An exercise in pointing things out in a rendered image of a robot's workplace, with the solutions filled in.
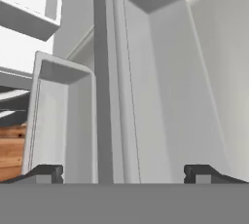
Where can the tall white fridge door bin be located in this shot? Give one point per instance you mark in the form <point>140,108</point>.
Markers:
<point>168,98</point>

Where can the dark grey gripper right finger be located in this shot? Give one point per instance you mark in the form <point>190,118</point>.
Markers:
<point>198,170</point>

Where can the white fridge door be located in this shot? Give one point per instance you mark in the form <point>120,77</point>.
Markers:
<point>223,72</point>

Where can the white fridge door shelf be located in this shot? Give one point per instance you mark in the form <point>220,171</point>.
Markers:
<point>29,20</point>

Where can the small white fridge door bin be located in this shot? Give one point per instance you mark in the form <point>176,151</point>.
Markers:
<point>52,124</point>

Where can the white fridge with grey shelves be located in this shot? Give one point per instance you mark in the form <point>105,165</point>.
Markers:
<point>13,80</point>

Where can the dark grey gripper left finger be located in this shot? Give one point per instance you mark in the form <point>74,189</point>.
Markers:
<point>48,170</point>

